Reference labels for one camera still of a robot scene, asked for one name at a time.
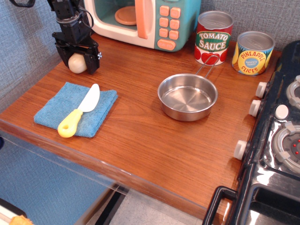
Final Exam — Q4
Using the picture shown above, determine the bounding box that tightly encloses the pineapple slices can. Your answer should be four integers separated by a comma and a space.
232, 31, 275, 75

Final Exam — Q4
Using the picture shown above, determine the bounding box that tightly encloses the white stove knob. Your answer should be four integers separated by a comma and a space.
233, 140, 247, 160
248, 100, 261, 117
255, 82, 268, 98

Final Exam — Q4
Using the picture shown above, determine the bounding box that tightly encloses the black oven door handle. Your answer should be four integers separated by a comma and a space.
202, 186, 238, 225

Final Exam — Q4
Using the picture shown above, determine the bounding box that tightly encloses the white stove knob top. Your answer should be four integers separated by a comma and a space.
255, 82, 268, 98

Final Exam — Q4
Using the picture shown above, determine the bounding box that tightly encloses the white stove knob bottom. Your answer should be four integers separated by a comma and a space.
233, 140, 247, 160

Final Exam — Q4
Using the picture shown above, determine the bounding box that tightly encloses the beige toy egg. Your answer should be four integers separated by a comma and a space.
68, 53, 87, 74

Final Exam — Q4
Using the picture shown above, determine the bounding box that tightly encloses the small steel pan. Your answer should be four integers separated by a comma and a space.
157, 68, 218, 122

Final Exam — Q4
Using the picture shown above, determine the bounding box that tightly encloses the black toy stove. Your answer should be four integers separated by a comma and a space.
202, 40, 300, 225

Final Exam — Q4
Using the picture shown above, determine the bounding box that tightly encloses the white stove knob middle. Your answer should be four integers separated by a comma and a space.
248, 100, 261, 117

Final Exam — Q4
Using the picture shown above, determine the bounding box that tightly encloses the yellow handled toy knife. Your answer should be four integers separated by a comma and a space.
57, 83, 100, 138

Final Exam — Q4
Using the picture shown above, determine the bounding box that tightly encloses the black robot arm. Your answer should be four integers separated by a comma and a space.
48, 0, 102, 74

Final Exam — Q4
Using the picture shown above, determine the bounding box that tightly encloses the teal toy microwave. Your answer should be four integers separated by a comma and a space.
84, 0, 201, 52

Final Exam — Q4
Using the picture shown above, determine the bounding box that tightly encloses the orange microwave turntable plate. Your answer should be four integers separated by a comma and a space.
115, 6, 136, 25

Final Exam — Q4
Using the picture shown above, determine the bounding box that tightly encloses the tomato sauce can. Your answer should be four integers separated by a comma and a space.
194, 11, 234, 66

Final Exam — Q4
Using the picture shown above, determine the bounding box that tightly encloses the blue folded cloth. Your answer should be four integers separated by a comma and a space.
34, 82, 118, 138

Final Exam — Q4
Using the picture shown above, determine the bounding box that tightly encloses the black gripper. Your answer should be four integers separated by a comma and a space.
52, 16, 100, 75

